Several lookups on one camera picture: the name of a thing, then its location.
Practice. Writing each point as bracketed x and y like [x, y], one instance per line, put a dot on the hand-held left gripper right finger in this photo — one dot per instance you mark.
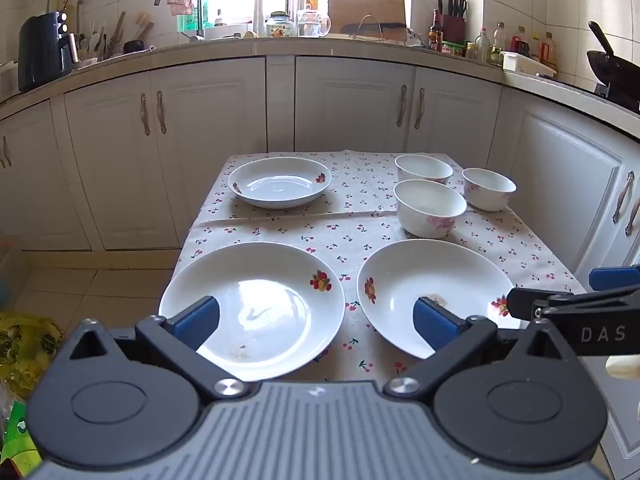
[435, 325]

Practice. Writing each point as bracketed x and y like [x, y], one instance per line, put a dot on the green package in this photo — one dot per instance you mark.
[15, 435]

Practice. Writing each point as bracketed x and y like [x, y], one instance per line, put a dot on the large white pink-flower bowl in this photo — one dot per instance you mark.
[429, 210]

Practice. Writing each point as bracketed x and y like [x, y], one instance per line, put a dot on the black wok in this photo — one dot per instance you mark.
[612, 67]

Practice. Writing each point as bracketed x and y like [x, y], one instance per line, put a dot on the tall clear bottle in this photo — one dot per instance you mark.
[498, 40]

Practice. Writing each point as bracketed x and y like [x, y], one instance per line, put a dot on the large white fruit-print plate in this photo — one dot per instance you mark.
[400, 280]
[270, 305]

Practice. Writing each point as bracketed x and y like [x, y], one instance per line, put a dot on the chrome kitchen faucet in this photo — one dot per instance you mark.
[200, 15]

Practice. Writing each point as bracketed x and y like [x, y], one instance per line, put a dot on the glass jar with green lid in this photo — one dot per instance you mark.
[278, 26]

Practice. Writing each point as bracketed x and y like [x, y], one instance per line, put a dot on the cherry print tablecloth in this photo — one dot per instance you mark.
[350, 225]

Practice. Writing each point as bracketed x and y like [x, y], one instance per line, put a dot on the white cabinet door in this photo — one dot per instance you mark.
[560, 185]
[30, 180]
[460, 120]
[105, 160]
[350, 105]
[215, 140]

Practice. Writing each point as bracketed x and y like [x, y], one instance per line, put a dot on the grey kitchen countertop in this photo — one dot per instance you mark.
[225, 49]

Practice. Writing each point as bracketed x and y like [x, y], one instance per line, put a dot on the wooden spatula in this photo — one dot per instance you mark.
[119, 30]

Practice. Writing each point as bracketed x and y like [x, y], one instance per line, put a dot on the stack of plastic cups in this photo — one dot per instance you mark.
[259, 15]

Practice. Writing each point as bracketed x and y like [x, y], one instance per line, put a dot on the yellow plastic bag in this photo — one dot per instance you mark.
[25, 345]

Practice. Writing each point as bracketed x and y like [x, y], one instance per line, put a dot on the dark red knife block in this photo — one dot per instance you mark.
[452, 27]

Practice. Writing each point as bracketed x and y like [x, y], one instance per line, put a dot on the person's right hand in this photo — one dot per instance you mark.
[622, 367]

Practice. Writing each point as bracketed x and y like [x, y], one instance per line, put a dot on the amber seasoning bottle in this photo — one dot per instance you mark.
[549, 52]

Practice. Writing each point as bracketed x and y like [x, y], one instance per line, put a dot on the dark soy sauce bottle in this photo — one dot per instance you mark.
[436, 35]

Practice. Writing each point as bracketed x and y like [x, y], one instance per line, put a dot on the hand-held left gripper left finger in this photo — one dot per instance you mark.
[197, 321]

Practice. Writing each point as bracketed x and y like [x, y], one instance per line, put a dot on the black air fryer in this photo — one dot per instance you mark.
[42, 55]

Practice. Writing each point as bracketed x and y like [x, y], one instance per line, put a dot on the white plastic tray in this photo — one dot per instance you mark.
[525, 62]

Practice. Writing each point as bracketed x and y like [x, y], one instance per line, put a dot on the clear glass bottle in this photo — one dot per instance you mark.
[481, 47]

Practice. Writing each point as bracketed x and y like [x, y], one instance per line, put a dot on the pink dish cloth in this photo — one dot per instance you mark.
[180, 1]

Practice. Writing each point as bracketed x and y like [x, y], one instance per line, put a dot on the small white fruit-print plate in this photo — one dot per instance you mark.
[280, 185]

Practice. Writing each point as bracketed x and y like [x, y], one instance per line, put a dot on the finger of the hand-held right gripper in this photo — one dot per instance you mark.
[522, 302]
[615, 278]

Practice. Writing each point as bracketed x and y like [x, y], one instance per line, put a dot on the clear glass pitcher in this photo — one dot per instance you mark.
[311, 24]

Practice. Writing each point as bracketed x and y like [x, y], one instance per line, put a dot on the brown seasoning bottle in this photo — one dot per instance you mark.
[522, 47]

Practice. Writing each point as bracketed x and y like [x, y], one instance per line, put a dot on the wooden cutting board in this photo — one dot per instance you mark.
[365, 5]

